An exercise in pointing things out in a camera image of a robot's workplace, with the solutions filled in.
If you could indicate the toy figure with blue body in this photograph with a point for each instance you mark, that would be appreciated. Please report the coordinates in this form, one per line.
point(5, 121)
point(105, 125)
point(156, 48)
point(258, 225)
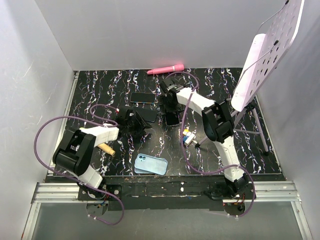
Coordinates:
point(188, 137)

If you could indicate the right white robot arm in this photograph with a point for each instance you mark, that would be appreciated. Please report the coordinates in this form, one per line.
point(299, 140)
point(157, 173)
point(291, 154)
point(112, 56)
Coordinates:
point(218, 127)

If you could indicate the black phone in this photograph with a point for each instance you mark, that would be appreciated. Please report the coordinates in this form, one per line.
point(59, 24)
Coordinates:
point(172, 118)

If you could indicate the blue cased phone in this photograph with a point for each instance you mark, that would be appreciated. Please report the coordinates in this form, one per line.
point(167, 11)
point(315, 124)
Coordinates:
point(147, 114)

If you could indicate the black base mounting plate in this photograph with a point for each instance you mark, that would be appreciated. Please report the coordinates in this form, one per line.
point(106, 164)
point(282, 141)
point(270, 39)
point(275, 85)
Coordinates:
point(140, 192)

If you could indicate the aluminium frame rail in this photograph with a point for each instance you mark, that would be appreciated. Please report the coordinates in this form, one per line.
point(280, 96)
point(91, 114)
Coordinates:
point(58, 192)

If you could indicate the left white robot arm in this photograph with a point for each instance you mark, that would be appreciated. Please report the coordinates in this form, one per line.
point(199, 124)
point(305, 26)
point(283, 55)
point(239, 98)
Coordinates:
point(75, 150)

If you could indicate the beige wooden toy piece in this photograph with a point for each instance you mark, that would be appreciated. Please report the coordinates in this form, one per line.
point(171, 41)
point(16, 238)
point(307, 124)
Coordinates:
point(107, 149)

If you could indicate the light blue phone case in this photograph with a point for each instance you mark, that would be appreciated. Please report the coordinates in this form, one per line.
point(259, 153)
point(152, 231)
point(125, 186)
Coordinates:
point(139, 171)

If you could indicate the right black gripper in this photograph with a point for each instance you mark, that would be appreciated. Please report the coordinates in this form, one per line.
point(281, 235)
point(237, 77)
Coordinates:
point(178, 108)

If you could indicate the pink microphone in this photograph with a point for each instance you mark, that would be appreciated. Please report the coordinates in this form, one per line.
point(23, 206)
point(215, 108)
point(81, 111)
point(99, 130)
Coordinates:
point(168, 69)

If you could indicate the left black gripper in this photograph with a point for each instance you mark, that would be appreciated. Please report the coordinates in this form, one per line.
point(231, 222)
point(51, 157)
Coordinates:
point(142, 124)

